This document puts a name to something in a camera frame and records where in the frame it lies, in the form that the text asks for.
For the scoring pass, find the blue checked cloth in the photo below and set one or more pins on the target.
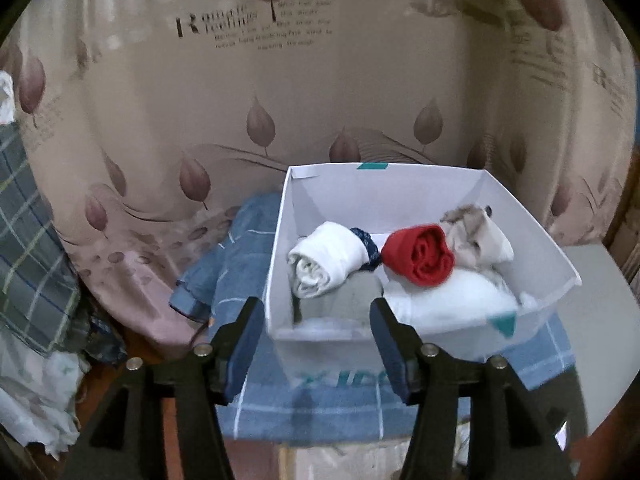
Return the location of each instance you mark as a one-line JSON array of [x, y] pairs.
[[325, 410]]

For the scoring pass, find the pale blue underwear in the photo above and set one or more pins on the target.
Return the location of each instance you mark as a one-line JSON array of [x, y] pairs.
[[450, 300]]

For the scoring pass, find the white crumpled sheet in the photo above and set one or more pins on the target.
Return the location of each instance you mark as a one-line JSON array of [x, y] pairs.
[[35, 395]]

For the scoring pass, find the dark blue speckled sock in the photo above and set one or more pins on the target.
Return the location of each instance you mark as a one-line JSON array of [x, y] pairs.
[[369, 250]]

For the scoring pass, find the red underwear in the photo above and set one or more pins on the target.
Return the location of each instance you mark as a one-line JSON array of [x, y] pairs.
[[422, 255]]

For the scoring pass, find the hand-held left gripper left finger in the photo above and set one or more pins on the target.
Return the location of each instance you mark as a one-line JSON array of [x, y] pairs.
[[245, 342]]

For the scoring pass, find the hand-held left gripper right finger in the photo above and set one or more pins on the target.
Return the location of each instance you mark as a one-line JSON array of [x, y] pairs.
[[390, 352]]

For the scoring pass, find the white underwear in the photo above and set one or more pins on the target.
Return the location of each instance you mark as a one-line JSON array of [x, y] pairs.
[[325, 260]]

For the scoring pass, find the wooden headboard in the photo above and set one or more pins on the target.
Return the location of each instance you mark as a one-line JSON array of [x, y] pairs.
[[627, 225]]

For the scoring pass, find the white shoe box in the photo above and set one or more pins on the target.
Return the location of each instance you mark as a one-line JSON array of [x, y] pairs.
[[350, 195]]

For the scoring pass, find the leaf print curtain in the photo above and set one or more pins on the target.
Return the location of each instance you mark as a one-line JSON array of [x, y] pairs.
[[200, 100]]

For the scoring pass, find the beige bra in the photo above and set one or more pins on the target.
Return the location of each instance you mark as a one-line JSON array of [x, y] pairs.
[[475, 240]]

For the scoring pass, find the grey plaid bedding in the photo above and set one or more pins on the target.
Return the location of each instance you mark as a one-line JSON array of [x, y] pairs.
[[30, 260]]

